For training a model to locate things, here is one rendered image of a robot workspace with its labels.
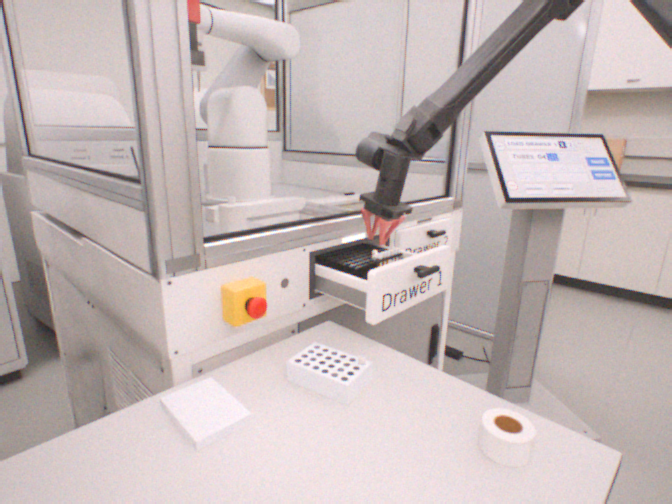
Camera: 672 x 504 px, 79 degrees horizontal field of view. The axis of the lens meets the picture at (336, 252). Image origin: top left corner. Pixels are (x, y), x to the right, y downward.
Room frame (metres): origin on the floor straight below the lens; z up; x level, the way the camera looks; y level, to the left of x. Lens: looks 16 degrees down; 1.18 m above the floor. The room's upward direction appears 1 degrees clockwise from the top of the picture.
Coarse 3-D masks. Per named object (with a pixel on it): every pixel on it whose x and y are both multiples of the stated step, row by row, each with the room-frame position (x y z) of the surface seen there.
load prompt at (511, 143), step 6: (504, 138) 1.59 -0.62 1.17; (510, 138) 1.60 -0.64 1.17; (516, 138) 1.61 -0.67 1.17; (522, 138) 1.61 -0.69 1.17; (528, 138) 1.62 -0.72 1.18; (510, 144) 1.58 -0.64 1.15; (516, 144) 1.59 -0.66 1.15; (522, 144) 1.59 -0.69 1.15; (528, 144) 1.60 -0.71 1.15; (534, 144) 1.60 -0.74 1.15; (540, 144) 1.61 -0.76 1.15; (546, 144) 1.61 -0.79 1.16; (552, 144) 1.62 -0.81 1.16; (558, 144) 1.62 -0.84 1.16; (564, 144) 1.63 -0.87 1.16; (570, 144) 1.63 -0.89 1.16
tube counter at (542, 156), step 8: (536, 152) 1.58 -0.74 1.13; (544, 152) 1.58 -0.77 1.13; (552, 152) 1.59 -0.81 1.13; (560, 152) 1.60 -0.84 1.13; (568, 152) 1.61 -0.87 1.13; (544, 160) 1.56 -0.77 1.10; (552, 160) 1.57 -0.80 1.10; (560, 160) 1.57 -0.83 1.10; (568, 160) 1.58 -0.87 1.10; (576, 160) 1.59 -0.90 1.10
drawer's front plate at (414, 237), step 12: (408, 228) 1.11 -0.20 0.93; (420, 228) 1.14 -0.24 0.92; (432, 228) 1.19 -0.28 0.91; (444, 228) 1.24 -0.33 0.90; (396, 240) 1.08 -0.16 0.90; (408, 240) 1.10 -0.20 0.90; (420, 240) 1.14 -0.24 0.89; (432, 240) 1.19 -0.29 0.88; (444, 240) 1.25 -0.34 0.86; (420, 252) 1.15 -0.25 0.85
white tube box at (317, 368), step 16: (304, 352) 0.66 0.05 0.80; (320, 352) 0.66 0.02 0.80; (336, 352) 0.66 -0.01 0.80; (288, 368) 0.62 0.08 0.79; (304, 368) 0.61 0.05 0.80; (320, 368) 0.61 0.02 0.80; (336, 368) 0.61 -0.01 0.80; (352, 368) 0.61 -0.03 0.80; (368, 368) 0.62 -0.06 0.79; (304, 384) 0.61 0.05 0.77; (320, 384) 0.59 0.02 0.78; (336, 384) 0.57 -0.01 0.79; (352, 384) 0.57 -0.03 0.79; (336, 400) 0.57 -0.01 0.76
